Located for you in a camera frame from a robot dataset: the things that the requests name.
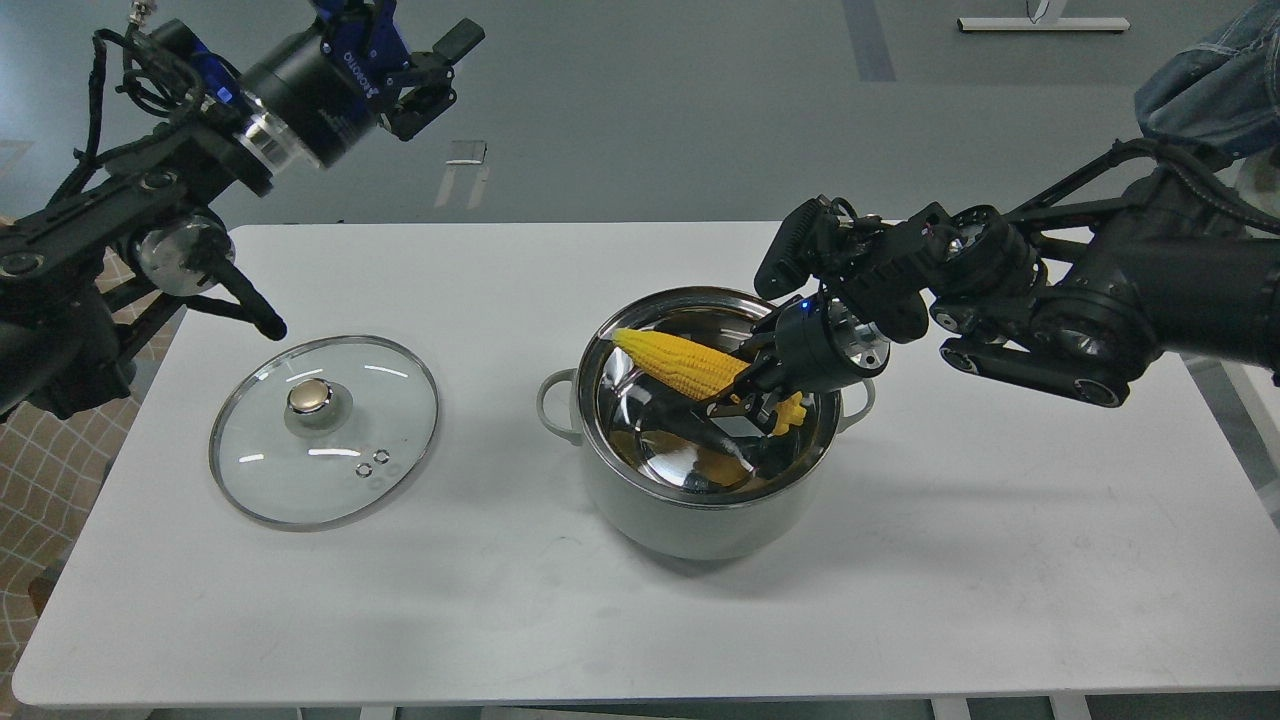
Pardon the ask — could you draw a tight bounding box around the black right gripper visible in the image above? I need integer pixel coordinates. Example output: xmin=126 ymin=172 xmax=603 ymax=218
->
xmin=640 ymin=296 xmax=890 ymax=461

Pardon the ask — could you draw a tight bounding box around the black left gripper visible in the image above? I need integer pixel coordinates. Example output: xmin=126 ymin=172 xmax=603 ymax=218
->
xmin=241 ymin=0 xmax=485 ymax=168

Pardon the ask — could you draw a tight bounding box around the yellow corn cob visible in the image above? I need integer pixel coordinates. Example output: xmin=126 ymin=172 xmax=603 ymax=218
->
xmin=596 ymin=327 xmax=750 ymax=418

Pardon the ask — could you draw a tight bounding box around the glass pot lid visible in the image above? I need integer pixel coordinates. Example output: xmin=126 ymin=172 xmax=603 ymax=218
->
xmin=207 ymin=334 xmax=440 ymax=530

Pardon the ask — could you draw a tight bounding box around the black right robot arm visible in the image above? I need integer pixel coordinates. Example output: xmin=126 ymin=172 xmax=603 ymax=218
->
xmin=614 ymin=138 xmax=1279 ymax=436

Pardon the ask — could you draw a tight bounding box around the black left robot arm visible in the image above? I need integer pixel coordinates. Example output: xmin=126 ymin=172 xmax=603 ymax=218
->
xmin=1 ymin=1 xmax=485 ymax=419

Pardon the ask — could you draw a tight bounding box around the grey-green steel pot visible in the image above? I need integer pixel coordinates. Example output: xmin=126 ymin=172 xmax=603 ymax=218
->
xmin=535 ymin=286 xmax=876 ymax=561

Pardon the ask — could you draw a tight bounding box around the white stand base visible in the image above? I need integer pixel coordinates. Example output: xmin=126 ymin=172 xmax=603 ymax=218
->
xmin=956 ymin=17 xmax=1132 ymax=35

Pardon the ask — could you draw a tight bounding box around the beige checkered cloth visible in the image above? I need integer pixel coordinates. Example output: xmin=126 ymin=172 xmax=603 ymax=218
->
xmin=1 ymin=313 xmax=183 ymax=716

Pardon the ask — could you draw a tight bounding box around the blue denim clothing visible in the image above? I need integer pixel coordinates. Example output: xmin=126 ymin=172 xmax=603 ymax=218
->
xmin=1134 ymin=1 xmax=1279 ymax=158

